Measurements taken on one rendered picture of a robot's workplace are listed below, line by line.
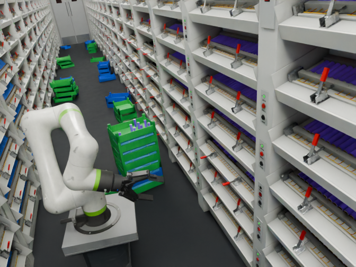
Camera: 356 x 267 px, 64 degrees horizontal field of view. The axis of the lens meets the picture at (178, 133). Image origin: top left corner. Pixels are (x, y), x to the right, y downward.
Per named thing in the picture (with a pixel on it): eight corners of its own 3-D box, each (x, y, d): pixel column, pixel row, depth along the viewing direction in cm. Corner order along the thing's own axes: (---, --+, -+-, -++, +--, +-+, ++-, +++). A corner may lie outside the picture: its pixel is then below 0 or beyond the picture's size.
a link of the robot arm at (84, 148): (81, 135, 144) (58, 132, 138) (86, 113, 141) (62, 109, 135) (97, 169, 115) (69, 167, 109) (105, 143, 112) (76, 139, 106)
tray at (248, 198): (256, 215, 126) (250, 202, 122) (201, 152, 178) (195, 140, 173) (293, 191, 128) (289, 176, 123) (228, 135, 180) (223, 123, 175)
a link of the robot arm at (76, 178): (61, 180, 122) (59, 194, 112) (67, 153, 119) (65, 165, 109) (94, 185, 127) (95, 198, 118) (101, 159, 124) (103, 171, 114)
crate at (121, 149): (119, 153, 204) (117, 143, 200) (111, 142, 220) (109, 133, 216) (157, 140, 216) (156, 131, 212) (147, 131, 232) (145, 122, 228)
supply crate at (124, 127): (117, 143, 200) (115, 133, 197) (109, 133, 216) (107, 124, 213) (156, 131, 212) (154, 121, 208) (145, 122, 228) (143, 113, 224)
